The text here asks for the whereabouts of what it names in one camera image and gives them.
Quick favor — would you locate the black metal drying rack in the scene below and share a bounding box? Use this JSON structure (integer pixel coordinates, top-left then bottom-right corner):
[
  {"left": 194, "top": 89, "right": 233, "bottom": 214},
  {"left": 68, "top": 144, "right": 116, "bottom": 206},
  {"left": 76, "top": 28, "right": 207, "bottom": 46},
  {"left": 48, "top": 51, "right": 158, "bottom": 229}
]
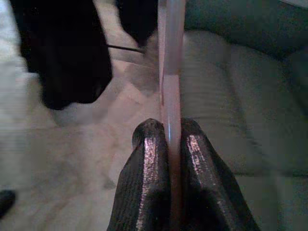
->
[{"left": 107, "top": 44, "right": 144, "bottom": 53}]

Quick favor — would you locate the grey-green sofa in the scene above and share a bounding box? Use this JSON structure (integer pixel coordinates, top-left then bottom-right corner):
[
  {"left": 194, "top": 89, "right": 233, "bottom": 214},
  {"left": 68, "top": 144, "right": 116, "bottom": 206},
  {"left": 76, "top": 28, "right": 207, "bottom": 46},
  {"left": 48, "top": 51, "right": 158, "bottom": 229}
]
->
[{"left": 179, "top": 0, "right": 308, "bottom": 231}]

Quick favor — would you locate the dark navy garment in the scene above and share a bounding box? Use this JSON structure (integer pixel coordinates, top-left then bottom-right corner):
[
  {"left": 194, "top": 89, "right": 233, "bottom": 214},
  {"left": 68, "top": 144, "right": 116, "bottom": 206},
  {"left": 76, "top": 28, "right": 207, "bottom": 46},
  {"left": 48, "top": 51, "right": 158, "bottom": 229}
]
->
[{"left": 115, "top": 0, "right": 159, "bottom": 48}]

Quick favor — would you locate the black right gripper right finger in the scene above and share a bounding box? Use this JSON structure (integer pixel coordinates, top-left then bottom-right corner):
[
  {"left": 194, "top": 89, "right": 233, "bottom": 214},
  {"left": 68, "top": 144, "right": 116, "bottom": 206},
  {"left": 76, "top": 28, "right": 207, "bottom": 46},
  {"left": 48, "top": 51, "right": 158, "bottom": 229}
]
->
[{"left": 179, "top": 117, "right": 262, "bottom": 231}]

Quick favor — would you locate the black shirt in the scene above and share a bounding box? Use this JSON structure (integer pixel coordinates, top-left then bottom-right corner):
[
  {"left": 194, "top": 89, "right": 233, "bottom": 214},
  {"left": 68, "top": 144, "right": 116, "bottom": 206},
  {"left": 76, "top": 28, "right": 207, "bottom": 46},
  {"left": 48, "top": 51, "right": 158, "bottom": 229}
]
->
[{"left": 9, "top": 0, "right": 114, "bottom": 111}]

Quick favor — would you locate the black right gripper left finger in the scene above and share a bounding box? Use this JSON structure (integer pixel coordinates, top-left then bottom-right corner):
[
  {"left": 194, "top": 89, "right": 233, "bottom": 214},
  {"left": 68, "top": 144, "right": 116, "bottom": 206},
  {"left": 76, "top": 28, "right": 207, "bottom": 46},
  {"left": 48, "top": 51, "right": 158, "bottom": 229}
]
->
[{"left": 110, "top": 117, "right": 173, "bottom": 231}]

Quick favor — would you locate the pale lilac plastic hanger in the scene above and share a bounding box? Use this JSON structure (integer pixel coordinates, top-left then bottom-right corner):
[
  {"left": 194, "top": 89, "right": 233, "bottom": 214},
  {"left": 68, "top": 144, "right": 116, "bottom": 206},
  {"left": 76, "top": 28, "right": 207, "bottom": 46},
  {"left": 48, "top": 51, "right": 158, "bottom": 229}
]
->
[{"left": 157, "top": 0, "right": 186, "bottom": 231}]

